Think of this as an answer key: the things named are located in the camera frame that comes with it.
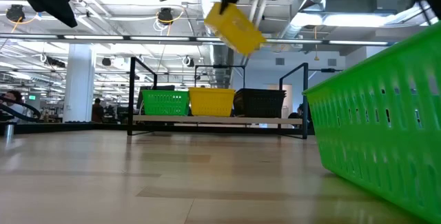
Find white square column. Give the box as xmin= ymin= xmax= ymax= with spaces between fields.
xmin=63 ymin=43 xmax=97 ymax=123

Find long white light bar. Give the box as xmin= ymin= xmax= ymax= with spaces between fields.
xmin=0 ymin=33 xmax=390 ymax=46

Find grey rectangular air duct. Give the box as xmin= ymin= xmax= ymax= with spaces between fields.
xmin=323 ymin=0 xmax=379 ymax=14

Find black curved hose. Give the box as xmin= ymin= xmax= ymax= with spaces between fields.
xmin=0 ymin=94 xmax=42 ymax=123

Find dark computer monitor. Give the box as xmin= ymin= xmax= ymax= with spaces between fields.
xmin=137 ymin=85 xmax=176 ymax=92

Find silver metal cylinder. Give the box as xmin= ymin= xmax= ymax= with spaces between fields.
xmin=3 ymin=122 xmax=15 ymax=141

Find dark chair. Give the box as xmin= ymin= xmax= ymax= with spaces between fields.
xmin=288 ymin=103 xmax=311 ymax=129

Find green plastic basket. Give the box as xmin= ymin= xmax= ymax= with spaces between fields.
xmin=302 ymin=22 xmax=441 ymax=223
xmin=141 ymin=89 xmax=191 ymax=116

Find wooden shelf with black frame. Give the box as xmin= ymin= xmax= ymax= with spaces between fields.
xmin=127 ymin=57 xmax=309 ymax=140

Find yellow cord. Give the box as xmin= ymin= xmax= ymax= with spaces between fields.
xmin=312 ymin=26 xmax=320 ymax=61

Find person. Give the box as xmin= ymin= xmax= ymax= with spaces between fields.
xmin=90 ymin=97 xmax=105 ymax=123
xmin=0 ymin=90 xmax=27 ymax=121

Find yellow plastic basket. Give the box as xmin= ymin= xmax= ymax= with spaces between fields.
xmin=203 ymin=1 xmax=267 ymax=57
xmin=187 ymin=87 xmax=236 ymax=93
xmin=187 ymin=87 xmax=236 ymax=118

